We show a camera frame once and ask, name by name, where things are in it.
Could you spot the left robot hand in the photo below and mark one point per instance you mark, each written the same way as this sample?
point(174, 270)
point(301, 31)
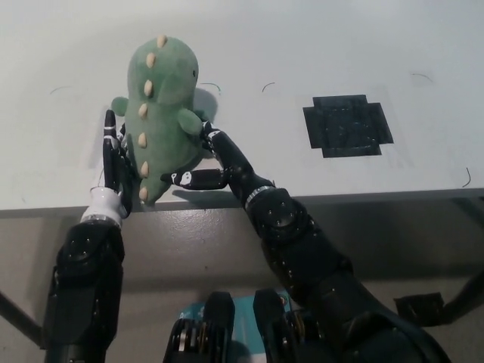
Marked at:
point(111, 166)

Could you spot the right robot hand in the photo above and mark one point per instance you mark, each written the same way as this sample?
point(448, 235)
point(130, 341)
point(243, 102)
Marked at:
point(234, 166)

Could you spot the green plush dinosaur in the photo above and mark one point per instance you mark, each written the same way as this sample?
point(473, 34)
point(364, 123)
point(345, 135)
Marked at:
point(162, 113)

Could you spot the black tape cross patch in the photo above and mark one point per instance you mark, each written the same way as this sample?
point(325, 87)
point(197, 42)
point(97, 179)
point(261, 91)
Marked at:
point(348, 126)

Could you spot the black and teal robot torso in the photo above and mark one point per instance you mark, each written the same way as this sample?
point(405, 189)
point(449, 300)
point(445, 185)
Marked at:
point(227, 332)

